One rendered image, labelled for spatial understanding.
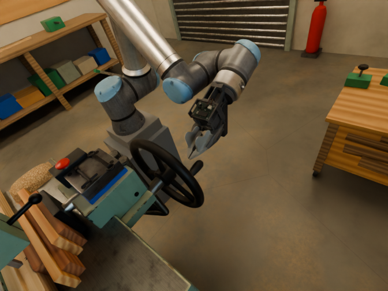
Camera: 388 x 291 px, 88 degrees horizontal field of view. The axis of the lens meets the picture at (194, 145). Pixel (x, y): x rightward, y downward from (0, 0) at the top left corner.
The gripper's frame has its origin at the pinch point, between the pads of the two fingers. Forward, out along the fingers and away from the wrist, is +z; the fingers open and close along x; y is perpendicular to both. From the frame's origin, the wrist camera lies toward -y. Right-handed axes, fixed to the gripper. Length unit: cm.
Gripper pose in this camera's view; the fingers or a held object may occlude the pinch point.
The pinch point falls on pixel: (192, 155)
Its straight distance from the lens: 55.9
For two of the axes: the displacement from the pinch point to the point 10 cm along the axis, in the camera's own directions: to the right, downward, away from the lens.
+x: 7.8, 3.3, -5.4
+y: -3.9, -4.1, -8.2
